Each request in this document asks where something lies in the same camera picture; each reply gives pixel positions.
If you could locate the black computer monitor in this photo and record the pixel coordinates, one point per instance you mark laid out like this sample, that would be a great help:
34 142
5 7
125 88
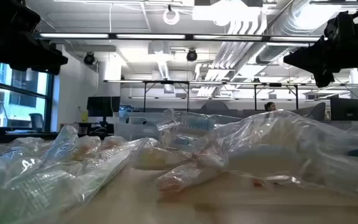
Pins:
346 109
103 106

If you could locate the yellow container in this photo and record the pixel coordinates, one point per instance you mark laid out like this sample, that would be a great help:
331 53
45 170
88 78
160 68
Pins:
84 116

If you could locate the clear plastic bin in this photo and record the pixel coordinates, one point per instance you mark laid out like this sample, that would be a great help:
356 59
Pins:
129 130

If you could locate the black ceiling spotlight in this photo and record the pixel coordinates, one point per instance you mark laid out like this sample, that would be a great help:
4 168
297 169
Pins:
89 59
191 56

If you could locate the person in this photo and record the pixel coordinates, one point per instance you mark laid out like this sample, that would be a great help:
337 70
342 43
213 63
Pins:
269 106

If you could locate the office swivel chair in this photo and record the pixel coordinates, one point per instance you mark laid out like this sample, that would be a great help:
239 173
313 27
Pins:
36 119

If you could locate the window with black frame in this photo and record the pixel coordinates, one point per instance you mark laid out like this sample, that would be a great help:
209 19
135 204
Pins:
23 105

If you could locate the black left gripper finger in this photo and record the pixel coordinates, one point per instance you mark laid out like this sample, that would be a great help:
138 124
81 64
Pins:
48 57
47 70

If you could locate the black workstation frame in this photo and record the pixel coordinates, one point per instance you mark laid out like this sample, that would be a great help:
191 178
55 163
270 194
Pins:
296 93
187 93

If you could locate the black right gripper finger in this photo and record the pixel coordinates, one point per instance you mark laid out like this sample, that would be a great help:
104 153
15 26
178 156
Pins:
324 79
312 57

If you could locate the overhead LED light bar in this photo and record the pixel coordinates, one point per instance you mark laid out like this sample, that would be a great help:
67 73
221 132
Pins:
151 36

